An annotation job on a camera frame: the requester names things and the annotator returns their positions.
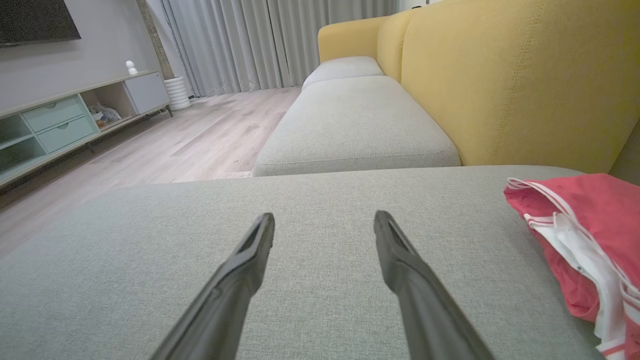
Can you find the black flat television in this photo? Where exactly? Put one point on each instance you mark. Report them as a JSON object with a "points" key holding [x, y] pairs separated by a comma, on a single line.
{"points": [[35, 20]]}

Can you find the crumpled plastic bag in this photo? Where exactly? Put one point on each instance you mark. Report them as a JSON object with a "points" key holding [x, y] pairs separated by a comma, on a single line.
{"points": [[107, 115]]}

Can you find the pale green TV cabinet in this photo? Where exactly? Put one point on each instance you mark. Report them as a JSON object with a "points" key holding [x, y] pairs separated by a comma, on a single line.
{"points": [[10, 150]]}

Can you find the medium grey sofa seat cushion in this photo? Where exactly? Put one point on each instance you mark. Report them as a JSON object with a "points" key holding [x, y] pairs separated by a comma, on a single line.
{"points": [[350, 125]]}

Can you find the grey pleated curtain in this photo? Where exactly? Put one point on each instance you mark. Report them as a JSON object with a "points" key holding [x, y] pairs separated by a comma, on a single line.
{"points": [[250, 40]]}

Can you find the red and white shirt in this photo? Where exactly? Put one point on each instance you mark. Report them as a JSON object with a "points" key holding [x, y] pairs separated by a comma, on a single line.
{"points": [[580, 295]]}

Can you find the red white striped jersey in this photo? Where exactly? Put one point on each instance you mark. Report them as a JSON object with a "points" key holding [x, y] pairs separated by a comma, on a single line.
{"points": [[600, 205]]}

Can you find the small grey sofa seat cushion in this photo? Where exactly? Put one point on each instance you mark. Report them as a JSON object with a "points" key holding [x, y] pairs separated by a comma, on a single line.
{"points": [[345, 67]]}

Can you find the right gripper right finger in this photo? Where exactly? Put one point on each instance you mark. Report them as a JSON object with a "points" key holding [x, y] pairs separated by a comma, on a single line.
{"points": [[425, 310]]}

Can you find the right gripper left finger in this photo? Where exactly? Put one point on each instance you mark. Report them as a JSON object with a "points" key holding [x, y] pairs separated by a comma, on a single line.
{"points": [[220, 310]]}

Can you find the small white figurine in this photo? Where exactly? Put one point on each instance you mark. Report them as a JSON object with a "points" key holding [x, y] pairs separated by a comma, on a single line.
{"points": [[131, 67]]}

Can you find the pale green cabinet drawer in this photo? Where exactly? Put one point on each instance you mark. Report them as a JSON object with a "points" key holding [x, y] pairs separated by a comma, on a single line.
{"points": [[67, 134], [52, 114]]}

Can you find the grey cabinet door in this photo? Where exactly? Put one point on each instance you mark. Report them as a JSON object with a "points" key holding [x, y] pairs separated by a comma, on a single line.
{"points": [[147, 92]]}

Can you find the yellow sofa backrest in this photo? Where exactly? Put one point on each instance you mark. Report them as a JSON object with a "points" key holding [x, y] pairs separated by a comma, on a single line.
{"points": [[500, 75]]}

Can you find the tall plant in white pot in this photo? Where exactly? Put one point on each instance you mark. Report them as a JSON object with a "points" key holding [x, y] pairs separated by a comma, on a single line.
{"points": [[177, 92]]}

